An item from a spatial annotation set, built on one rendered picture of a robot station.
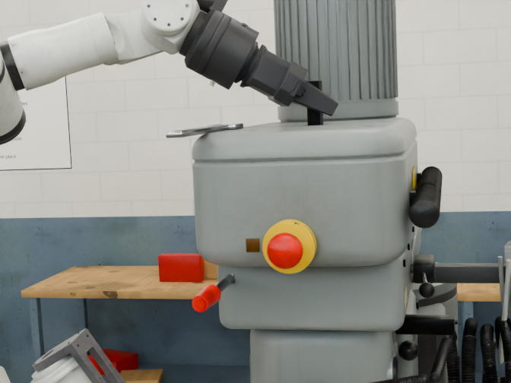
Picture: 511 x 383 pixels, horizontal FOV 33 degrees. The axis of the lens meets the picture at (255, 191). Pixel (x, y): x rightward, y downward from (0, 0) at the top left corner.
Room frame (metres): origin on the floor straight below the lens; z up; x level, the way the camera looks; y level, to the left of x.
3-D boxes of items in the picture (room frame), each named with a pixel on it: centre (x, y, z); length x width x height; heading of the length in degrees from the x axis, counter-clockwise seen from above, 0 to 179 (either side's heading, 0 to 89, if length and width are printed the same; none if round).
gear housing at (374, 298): (1.23, -0.10, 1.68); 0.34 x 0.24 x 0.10; 167
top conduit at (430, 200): (1.19, -0.24, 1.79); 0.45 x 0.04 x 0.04; 167
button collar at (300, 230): (0.97, -0.04, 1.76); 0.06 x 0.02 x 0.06; 77
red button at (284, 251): (0.95, -0.03, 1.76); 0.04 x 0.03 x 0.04; 77
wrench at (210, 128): (1.06, 0.06, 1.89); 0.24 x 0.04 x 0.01; 167
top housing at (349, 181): (1.21, -0.09, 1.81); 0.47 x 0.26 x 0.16; 167
